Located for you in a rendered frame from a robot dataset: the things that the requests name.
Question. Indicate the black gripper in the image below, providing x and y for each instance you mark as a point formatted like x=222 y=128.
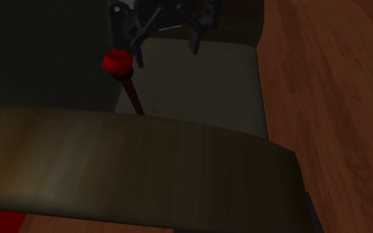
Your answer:
x=176 y=8

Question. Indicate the olive green sofa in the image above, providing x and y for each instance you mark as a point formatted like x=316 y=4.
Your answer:
x=199 y=90

